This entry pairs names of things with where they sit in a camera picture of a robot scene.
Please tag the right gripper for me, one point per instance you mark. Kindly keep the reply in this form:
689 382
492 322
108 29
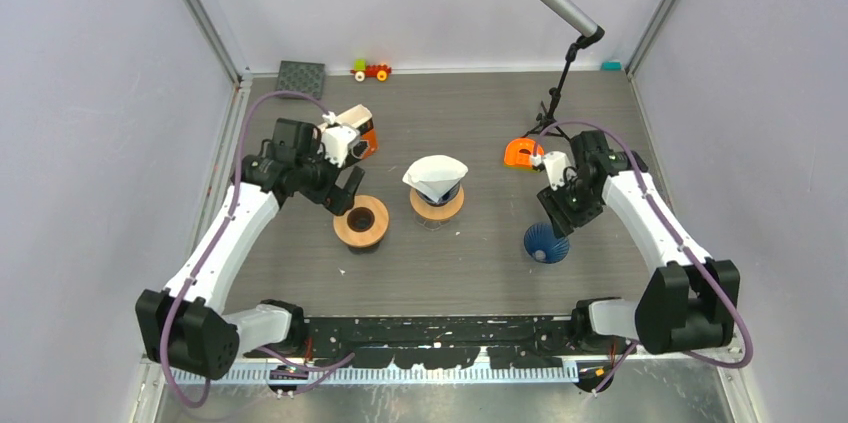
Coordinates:
559 217

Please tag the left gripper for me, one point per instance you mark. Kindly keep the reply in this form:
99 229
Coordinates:
340 199

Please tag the blue glass dripper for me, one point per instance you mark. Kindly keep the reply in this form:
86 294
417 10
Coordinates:
543 246
443 199

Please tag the wooden ring dripper stand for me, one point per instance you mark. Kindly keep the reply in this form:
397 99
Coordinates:
366 241

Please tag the orange coffee filter box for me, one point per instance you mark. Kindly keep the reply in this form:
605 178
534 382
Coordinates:
360 119

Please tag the white paper coffee filter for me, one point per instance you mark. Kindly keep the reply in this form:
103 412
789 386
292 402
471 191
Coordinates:
434 174

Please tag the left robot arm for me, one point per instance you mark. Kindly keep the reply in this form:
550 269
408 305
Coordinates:
184 326

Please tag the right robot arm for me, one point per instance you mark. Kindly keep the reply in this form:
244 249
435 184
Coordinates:
689 302

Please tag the clear glass dripper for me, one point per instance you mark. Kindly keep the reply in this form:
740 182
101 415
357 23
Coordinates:
432 224

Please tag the orange plastic holder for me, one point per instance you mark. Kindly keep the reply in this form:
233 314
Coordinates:
518 153

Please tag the grey building block baseplate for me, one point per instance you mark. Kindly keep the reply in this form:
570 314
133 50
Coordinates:
301 77

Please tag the red toy car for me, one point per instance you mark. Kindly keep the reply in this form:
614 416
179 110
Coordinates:
363 70

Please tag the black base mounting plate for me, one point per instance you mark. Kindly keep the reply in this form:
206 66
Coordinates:
509 342

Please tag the teal small block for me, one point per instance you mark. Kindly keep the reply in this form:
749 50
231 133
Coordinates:
614 66

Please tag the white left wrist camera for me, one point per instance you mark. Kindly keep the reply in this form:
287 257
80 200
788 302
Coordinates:
337 139

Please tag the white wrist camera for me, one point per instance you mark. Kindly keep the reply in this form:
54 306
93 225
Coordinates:
337 139
557 166

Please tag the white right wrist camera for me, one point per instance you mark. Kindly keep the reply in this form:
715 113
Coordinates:
557 166

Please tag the aluminium frame rail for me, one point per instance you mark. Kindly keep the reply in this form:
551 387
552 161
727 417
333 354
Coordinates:
213 39

